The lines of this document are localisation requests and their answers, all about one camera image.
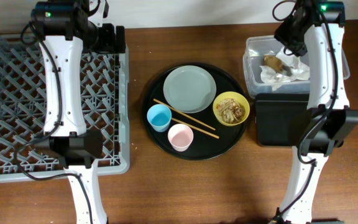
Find brown coffee sachet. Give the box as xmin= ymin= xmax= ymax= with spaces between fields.
xmin=264 ymin=55 xmax=293 ymax=77

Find white tissue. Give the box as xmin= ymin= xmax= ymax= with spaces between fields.
xmin=260 ymin=47 xmax=310 ymax=91

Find light blue cup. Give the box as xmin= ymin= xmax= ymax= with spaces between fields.
xmin=147 ymin=104 xmax=172 ymax=133

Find yellow bowl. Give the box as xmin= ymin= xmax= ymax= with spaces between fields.
xmin=213 ymin=91 xmax=250 ymax=126

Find food scraps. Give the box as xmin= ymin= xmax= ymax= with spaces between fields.
xmin=215 ymin=98 xmax=246 ymax=124

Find pink cup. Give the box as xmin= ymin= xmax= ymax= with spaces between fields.
xmin=168 ymin=124 xmax=194 ymax=152

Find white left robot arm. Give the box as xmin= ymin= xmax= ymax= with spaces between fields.
xmin=29 ymin=1 xmax=125 ymax=223

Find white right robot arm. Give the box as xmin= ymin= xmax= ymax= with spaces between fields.
xmin=271 ymin=0 xmax=358 ymax=223

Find grey dishwasher rack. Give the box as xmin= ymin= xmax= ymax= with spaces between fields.
xmin=0 ymin=34 xmax=130 ymax=183

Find clear plastic bin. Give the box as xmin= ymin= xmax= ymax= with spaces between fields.
xmin=242 ymin=34 xmax=351 ymax=100

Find black rectangular tray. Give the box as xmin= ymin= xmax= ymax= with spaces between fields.
xmin=255 ymin=93 xmax=309 ymax=147

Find grey round plate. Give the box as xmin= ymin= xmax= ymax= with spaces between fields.
xmin=163 ymin=65 xmax=217 ymax=113

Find round black tray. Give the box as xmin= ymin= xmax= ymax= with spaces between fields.
xmin=141 ymin=65 xmax=247 ymax=161

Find upper wooden chopstick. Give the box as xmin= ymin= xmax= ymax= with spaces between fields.
xmin=153 ymin=98 xmax=216 ymax=131

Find wooden chopstick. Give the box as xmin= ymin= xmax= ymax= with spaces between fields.
xmin=153 ymin=98 xmax=216 ymax=131
xmin=172 ymin=118 xmax=219 ymax=139

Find lower wooden chopstick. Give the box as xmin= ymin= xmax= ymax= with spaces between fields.
xmin=172 ymin=118 xmax=219 ymax=139

